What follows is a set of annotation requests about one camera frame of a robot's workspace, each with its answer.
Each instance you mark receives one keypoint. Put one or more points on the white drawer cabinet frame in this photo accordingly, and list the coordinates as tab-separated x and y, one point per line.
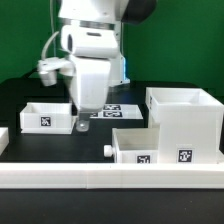
190	124

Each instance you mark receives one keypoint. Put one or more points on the white tag plate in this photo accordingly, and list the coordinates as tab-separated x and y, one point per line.
118	111

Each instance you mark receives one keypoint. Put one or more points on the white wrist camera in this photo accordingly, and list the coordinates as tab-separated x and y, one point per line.
47	69

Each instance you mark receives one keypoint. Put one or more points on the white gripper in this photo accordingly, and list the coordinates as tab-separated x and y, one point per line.
88	87

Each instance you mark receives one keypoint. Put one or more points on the white front drawer box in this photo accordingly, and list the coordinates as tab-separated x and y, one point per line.
137	145

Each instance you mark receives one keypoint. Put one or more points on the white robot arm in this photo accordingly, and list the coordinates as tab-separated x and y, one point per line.
91	37

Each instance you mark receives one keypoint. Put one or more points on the white fence wall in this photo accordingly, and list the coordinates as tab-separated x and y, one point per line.
112	175

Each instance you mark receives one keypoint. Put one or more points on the white drawer box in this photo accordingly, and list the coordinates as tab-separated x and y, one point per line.
137	145
47	118

